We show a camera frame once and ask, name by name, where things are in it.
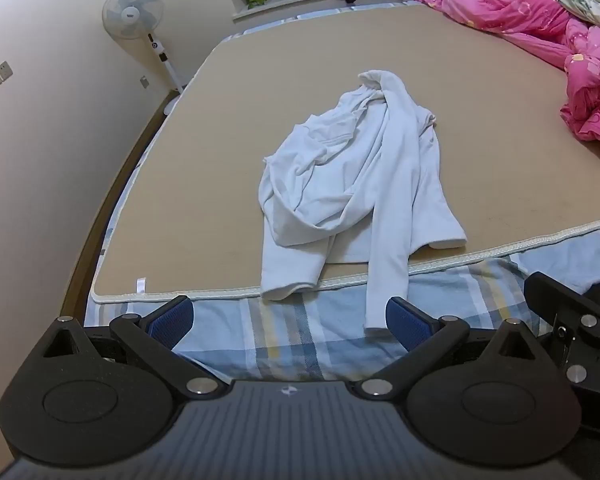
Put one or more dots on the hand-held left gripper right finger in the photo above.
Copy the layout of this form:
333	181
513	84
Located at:
407	324

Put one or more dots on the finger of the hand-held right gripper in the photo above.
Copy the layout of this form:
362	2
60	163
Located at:
560	297

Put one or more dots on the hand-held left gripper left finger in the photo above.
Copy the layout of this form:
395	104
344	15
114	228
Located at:
172	322

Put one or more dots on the white long-sleeve shirt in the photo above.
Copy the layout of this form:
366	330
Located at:
370	170

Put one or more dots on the plaid bed sheet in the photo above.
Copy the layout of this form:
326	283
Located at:
290	330

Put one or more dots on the tan bed mat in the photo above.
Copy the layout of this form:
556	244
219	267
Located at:
480	135

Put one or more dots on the pink floral quilt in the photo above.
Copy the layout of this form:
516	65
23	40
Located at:
520	10

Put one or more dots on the white standing fan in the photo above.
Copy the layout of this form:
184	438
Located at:
130	10

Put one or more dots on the white windowsill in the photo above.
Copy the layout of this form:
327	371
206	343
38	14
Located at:
300	1

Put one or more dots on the brown wooden bed frame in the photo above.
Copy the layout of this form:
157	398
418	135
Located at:
110	200

